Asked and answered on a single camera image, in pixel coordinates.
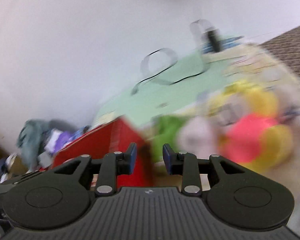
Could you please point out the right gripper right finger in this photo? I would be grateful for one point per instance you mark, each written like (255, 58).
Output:
(191, 168)

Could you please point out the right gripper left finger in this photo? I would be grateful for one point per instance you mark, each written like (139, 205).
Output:
(107, 168)

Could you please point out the yellow pink plush bear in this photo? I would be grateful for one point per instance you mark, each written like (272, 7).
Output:
(250, 133)

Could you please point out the red storage box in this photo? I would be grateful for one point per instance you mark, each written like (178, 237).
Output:
(111, 137)

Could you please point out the white plush rabbit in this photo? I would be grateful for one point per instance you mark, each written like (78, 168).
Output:
(200, 136)

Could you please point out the green plush toy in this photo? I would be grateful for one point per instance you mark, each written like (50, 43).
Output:
(165, 128)

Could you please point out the pile of clothes and bags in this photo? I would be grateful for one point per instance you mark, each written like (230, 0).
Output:
(38, 142)

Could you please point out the cartoon bear bed sheet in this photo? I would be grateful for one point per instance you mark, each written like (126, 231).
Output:
(187, 87)

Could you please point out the white power strip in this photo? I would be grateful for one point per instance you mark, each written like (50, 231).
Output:
(224, 44)

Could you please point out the white plush with plaid bow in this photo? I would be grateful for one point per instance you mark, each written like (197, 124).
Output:
(287, 87)

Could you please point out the black power adapter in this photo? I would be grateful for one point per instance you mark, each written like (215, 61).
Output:
(214, 40)

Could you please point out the brown patterned mattress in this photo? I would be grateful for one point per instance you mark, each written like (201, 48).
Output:
(286, 47)

